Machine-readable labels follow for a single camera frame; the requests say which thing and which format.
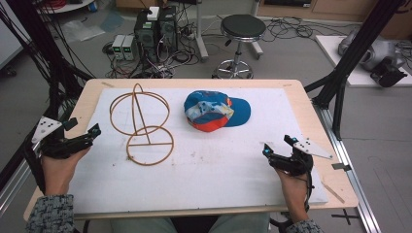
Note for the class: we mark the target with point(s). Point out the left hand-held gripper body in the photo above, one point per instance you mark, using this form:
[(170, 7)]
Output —
[(55, 147)]

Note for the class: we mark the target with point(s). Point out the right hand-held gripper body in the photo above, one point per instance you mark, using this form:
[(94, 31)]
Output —
[(293, 163)]

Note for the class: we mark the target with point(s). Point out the blue and orange cap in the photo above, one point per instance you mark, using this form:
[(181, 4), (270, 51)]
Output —
[(212, 108)]

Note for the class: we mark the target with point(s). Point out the person's left hand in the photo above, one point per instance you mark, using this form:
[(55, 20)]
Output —
[(56, 174)]

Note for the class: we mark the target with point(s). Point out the person's right hand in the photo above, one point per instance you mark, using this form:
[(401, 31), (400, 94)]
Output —
[(295, 194)]

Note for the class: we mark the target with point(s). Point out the grey tape strip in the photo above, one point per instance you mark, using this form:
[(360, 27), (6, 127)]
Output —
[(340, 166)]

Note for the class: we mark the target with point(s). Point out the thin wooden stick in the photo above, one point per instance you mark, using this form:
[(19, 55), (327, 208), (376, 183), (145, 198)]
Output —
[(333, 192)]

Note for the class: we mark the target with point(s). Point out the white table mat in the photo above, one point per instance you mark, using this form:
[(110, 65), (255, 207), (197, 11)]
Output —
[(210, 168)]

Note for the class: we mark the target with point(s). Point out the black tape cross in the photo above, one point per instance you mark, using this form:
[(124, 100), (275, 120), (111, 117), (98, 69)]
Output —
[(346, 216)]

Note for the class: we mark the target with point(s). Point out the person's right leg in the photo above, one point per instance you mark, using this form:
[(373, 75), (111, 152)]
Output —
[(241, 224)]

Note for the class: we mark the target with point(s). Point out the person's leg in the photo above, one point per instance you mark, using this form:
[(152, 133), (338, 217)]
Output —
[(142, 226), (241, 224)]

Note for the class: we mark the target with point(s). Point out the grey power supply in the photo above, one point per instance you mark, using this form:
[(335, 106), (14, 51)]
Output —
[(118, 47), (129, 48)]

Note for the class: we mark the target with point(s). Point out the clear plastic sheet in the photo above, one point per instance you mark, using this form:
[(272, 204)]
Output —
[(82, 30)]

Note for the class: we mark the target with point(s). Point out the white floor board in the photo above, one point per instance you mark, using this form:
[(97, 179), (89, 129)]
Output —
[(333, 51)]

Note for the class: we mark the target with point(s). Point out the person's left leg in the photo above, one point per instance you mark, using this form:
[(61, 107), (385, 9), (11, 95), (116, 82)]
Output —
[(142, 226)]

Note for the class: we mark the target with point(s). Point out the black computer tower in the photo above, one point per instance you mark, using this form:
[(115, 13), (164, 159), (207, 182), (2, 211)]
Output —
[(167, 29), (146, 37)]

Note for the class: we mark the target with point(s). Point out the white round table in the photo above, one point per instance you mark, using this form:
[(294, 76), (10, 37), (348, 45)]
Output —
[(69, 6)]

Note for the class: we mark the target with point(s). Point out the black round stool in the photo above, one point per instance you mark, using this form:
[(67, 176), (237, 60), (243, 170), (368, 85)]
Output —
[(243, 27)]

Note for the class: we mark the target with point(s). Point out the grey and black device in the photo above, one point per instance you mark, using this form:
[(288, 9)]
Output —
[(377, 53)]

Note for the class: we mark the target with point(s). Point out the white box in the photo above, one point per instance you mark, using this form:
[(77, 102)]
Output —
[(153, 13)]

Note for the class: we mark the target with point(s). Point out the grey table leg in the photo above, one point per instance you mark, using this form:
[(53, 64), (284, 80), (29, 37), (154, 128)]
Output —
[(201, 32)]

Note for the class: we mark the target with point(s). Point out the aluminium rail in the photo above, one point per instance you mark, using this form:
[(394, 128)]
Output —
[(14, 184), (353, 181)]

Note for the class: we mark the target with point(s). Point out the black metal frame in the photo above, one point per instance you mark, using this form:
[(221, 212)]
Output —
[(42, 48), (353, 58)]

